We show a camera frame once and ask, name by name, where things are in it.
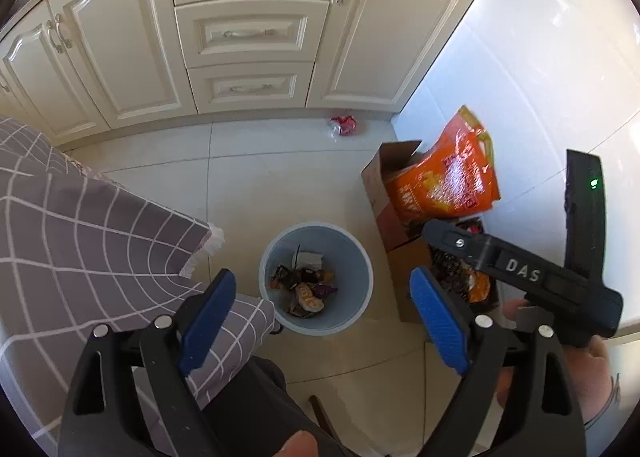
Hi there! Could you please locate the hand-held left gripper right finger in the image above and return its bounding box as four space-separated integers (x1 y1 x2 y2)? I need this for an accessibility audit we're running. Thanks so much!
409 266 587 457

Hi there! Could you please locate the light blue trash bin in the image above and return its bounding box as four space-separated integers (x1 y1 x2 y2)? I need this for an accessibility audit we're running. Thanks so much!
258 222 375 335

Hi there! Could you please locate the dark patterned bag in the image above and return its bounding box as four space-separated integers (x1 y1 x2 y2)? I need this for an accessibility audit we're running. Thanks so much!
430 217 501 309

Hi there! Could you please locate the large orange bag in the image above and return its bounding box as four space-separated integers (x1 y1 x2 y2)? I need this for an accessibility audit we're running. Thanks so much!
384 106 502 234

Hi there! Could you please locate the dark crumpled wrapper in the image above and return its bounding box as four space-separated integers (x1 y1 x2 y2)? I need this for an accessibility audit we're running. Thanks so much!
270 264 302 292

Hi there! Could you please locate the brown cardboard box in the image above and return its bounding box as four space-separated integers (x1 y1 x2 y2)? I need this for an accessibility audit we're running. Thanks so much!
387 237 436 324

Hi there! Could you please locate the small orange packet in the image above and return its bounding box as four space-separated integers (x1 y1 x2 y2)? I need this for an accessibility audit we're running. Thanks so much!
467 269 492 304

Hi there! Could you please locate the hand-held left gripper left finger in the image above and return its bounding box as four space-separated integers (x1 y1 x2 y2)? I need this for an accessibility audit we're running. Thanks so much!
57 268 237 457

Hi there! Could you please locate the white crumpled paper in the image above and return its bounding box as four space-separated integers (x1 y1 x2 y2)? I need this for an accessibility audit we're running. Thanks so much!
295 251 325 271

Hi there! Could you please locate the person's leg in dark trousers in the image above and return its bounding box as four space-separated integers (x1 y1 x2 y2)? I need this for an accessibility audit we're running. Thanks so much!
200 356 347 457

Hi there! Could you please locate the red crushed wrapper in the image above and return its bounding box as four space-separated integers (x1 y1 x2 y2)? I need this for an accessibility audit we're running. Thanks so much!
329 116 359 137

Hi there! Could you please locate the grey checked tablecloth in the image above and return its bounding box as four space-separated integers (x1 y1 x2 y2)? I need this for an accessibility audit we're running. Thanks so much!
0 117 276 457

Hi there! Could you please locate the person's right hand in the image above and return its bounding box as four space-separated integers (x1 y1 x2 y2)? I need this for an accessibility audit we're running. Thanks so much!
500 298 623 433

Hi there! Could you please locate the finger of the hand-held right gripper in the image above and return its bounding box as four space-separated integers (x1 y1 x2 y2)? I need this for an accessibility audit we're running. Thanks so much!
421 218 501 272

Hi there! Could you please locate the cream cabinet door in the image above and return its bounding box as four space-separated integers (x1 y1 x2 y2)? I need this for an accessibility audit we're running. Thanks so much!
0 57 28 125
47 0 182 130
0 4 113 148
306 0 481 114

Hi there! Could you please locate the yellow plastic bag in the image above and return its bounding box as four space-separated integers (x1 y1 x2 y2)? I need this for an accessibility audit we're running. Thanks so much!
292 283 327 318

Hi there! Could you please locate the open cardboard box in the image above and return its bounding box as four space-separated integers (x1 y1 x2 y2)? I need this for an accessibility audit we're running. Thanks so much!
361 139 437 253

